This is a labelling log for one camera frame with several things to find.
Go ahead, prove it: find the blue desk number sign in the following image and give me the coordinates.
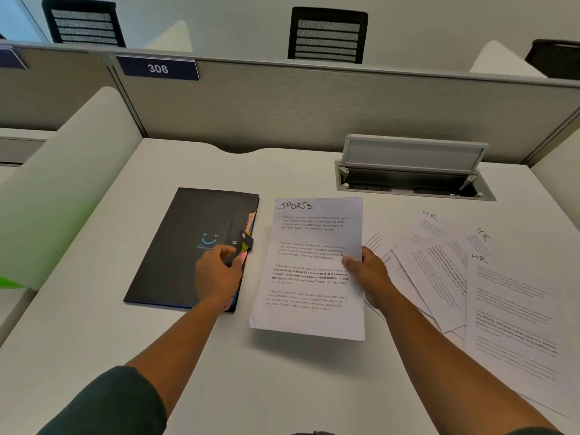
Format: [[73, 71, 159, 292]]
[[0, 47, 28, 71], [115, 55, 200, 81]]

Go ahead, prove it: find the person's left forearm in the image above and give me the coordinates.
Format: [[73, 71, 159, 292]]
[[126, 298, 230, 417]]

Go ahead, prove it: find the black expanding folder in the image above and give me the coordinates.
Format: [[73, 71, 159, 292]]
[[123, 187, 260, 313]]

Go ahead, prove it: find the black mesh office chair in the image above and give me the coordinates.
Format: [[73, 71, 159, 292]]
[[41, 0, 127, 48], [287, 7, 369, 65]]

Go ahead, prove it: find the person's right forearm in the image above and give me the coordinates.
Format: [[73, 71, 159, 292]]
[[375, 289, 562, 435]]

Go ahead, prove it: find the person's left hand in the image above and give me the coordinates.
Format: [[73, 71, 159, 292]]
[[195, 244, 246, 313]]

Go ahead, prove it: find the green left sleeve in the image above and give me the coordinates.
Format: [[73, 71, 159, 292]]
[[38, 366, 167, 435]]

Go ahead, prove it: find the closed grey cable box lid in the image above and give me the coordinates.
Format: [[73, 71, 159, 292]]
[[0, 136, 51, 166]]

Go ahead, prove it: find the person's right hand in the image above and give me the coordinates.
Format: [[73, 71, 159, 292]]
[[342, 246, 394, 312]]

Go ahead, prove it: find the grey fabric partition panel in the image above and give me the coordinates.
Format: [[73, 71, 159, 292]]
[[106, 54, 580, 166]]

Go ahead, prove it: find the white side desk divider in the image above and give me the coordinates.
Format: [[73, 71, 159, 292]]
[[530, 129, 580, 204], [0, 86, 144, 291]]

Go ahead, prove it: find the beige partition panel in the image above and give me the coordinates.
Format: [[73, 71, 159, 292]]
[[0, 45, 146, 132]]

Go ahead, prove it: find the thin white paper bundle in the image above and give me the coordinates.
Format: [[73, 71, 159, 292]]
[[249, 196, 366, 342]]

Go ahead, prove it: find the grey desk cable box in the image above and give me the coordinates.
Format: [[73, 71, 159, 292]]
[[334, 160, 497, 202]]

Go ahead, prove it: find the pile of white papers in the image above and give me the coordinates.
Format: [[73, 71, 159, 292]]
[[362, 208, 580, 420]]

